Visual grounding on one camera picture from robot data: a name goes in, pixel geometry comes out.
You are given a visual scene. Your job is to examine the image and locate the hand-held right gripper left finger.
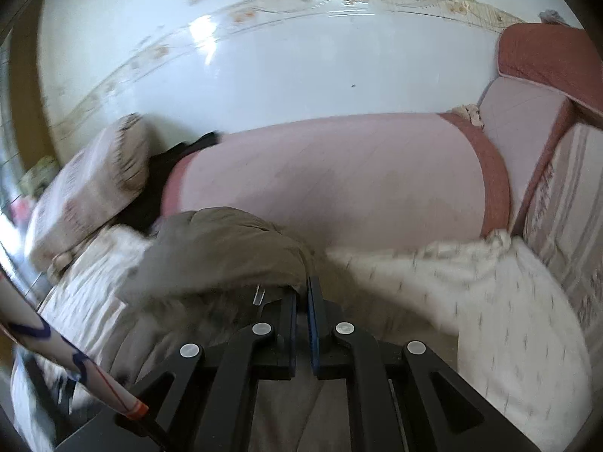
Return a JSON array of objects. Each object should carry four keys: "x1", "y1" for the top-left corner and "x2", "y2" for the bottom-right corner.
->
[{"x1": 57, "y1": 289, "x2": 298, "y2": 452}]

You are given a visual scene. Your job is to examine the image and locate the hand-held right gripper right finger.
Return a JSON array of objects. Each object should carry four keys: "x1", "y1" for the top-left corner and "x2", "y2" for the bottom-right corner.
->
[{"x1": 306, "y1": 275, "x2": 540, "y2": 452}]

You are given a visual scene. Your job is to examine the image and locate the olive quilted hooded jacket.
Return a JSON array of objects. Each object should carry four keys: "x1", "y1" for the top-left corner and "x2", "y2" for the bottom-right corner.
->
[{"x1": 115, "y1": 207, "x2": 460, "y2": 452}]

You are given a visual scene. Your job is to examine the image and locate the pink quilted bolster cushion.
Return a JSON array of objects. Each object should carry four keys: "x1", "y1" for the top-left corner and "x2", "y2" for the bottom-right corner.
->
[{"x1": 162, "y1": 112, "x2": 512, "y2": 241}]

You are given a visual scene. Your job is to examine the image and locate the white leaf-print bed sheet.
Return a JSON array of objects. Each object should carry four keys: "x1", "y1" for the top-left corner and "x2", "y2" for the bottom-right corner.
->
[{"x1": 9, "y1": 223, "x2": 592, "y2": 452}]

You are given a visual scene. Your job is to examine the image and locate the black cloth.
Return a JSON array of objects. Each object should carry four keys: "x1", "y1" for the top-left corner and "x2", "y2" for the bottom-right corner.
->
[{"x1": 118, "y1": 132, "x2": 222, "y2": 234}]

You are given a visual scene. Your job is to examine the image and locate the striped floral bolster pillow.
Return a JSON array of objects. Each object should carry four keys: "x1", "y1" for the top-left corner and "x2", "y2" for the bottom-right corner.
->
[{"x1": 23, "y1": 113, "x2": 154, "y2": 269}]

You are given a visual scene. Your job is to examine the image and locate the beige crumpled cloth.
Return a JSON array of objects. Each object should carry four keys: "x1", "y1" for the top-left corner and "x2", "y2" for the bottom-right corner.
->
[{"x1": 452, "y1": 104, "x2": 486, "y2": 128}]

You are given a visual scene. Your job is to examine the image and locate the floral printed box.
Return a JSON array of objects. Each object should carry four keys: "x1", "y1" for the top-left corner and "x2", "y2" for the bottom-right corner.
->
[{"x1": 21, "y1": 155, "x2": 60, "y2": 199}]

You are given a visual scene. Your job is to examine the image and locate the striped floral back cushion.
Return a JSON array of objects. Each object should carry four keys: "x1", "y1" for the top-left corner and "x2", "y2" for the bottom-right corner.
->
[{"x1": 523, "y1": 122, "x2": 603, "y2": 340}]

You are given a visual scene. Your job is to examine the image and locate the stained glass door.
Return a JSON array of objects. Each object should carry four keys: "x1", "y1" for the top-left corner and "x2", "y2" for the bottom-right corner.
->
[{"x1": 0, "y1": 33, "x2": 29, "y2": 246}]

